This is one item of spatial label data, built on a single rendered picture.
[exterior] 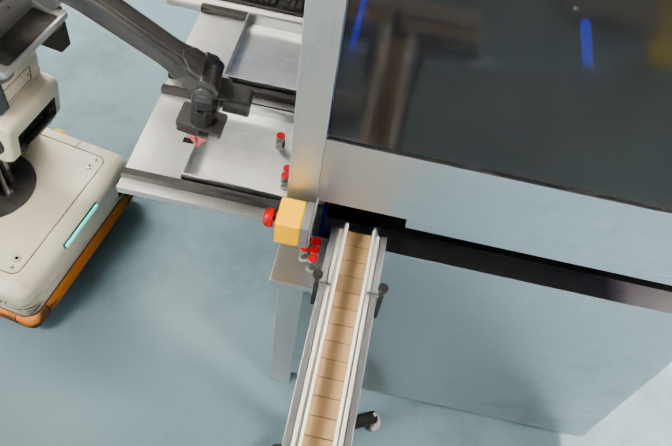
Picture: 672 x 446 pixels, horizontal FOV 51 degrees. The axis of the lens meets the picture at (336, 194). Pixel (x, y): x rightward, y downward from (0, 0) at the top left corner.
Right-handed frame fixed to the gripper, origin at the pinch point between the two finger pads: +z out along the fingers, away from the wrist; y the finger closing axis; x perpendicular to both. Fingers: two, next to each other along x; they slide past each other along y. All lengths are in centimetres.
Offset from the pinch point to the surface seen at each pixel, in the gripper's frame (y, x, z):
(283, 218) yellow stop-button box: 23.5, -20.0, -10.8
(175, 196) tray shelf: -1.4, -10.6, 8.1
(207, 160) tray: 2.4, 1.5, 7.5
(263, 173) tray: 16.2, 1.5, 5.5
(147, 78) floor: -48, 105, 105
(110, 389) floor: -11, -29, 98
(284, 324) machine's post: 34, -13, 51
